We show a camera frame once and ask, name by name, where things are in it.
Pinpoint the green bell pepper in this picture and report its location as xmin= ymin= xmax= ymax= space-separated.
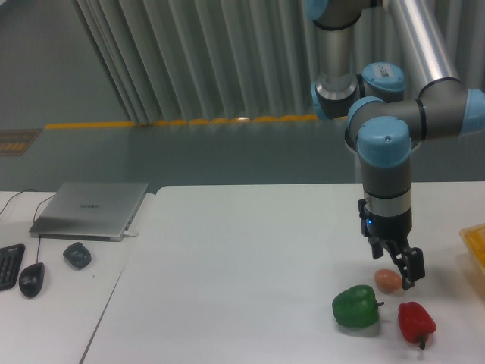
xmin=332 ymin=284 xmax=383 ymax=328

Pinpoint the brown egg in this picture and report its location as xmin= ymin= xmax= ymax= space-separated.
xmin=374 ymin=269 xmax=402 ymax=293

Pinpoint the black mouse cable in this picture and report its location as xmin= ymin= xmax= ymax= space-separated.
xmin=32 ymin=193 xmax=58 ymax=264

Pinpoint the black thin cable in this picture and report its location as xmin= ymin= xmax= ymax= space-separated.
xmin=0 ymin=188 xmax=56 ymax=215

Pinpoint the black computer mouse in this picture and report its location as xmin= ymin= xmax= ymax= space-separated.
xmin=19 ymin=262 xmax=45 ymax=299

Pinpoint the silver laptop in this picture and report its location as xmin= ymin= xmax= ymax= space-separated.
xmin=30 ymin=182 xmax=149 ymax=241

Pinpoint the black keyboard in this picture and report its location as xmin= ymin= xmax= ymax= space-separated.
xmin=0 ymin=243 xmax=25 ymax=291

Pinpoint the brown floor sign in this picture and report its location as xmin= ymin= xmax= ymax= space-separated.
xmin=0 ymin=129 xmax=42 ymax=156

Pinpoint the red bell pepper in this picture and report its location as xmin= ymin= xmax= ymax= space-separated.
xmin=398 ymin=301 xmax=437 ymax=350

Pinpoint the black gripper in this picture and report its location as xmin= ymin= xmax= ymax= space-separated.
xmin=358 ymin=199 xmax=425 ymax=290

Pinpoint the yellow floor tape line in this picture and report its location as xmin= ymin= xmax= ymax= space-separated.
xmin=43 ymin=115 xmax=318 ymax=130

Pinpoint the small black device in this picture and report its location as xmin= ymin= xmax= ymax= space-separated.
xmin=63 ymin=242 xmax=92 ymax=270

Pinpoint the yellow plastic tray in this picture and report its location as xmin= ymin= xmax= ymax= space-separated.
xmin=459 ymin=224 xmax=485 ymax=272

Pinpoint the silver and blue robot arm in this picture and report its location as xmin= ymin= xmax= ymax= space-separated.
xmin=305 ymin=1 xmax=484 ymax=289

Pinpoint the white usb plug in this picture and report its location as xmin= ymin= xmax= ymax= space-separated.
xmin=123 ymin=231 xmax=139 ymax=238

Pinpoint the white pleated curtain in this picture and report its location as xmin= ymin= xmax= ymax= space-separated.
xmin=70 ymin=0 xmax=365 ymax=124

